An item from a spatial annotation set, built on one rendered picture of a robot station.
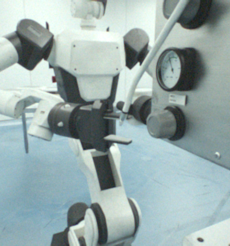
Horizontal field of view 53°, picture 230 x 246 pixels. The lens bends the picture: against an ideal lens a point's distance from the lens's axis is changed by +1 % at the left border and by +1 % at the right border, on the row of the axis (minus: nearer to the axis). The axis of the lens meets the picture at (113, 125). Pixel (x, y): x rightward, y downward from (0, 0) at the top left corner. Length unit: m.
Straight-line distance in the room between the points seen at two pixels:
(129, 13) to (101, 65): 5.39
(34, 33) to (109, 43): 0.26
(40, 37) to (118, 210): 0.66
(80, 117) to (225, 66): 0.40
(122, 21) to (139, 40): 5.08
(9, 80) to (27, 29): 4.12
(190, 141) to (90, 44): 0.70
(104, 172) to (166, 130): 0.74
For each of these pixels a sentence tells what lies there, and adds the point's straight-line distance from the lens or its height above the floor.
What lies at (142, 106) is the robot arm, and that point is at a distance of 0.68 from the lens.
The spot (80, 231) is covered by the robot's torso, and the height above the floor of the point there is 0.31.
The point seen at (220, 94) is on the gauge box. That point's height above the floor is 1.10.
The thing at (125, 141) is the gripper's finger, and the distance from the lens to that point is 0.50.
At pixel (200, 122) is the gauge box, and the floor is 1.07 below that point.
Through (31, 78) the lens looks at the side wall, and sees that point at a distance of 5.06.
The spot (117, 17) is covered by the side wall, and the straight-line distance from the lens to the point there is 6.03.
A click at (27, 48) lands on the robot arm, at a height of 1.18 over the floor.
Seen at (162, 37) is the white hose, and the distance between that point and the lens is 0.20.
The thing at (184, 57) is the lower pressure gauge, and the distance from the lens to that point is 0.20.
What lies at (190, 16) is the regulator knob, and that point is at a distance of 0.20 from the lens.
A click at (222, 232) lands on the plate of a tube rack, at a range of 0.37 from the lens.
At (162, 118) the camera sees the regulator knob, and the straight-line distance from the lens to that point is 0.21.
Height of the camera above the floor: 1.12
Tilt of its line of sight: 14 degrees down
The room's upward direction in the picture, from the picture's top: straight up
